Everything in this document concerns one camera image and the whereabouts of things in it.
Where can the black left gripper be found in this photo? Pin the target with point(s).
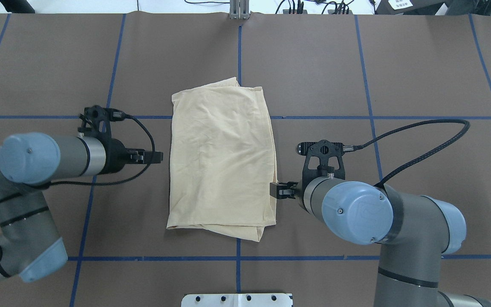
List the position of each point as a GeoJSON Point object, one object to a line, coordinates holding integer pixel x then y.
{"type": "Point", "coordinates": [115, 155]}

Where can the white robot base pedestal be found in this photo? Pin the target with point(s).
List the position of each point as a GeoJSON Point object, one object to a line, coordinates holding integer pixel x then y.
{"type": "Point", "coordinates": [238, 300]}

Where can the cream long sleeve t-shirt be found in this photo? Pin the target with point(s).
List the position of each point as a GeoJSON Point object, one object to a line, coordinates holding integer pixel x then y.
{"type": "Point", "coordinates": [222, 161]}

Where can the aluminium frame post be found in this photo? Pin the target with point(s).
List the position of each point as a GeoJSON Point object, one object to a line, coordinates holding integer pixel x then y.
{"type": "Point", "coordinates": [239, 9]}

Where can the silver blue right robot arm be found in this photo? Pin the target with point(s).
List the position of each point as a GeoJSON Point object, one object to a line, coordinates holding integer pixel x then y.
{"type": "Point", "coordinates": [414, 231]}

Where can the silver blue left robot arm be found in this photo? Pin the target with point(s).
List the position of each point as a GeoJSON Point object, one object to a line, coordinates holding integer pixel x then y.
{"type": "Point", "coordinates": [31, 246]}

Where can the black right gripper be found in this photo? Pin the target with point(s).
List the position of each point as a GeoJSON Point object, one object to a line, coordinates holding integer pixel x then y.
{"type": "Point", "coordinates": [288, 190]}

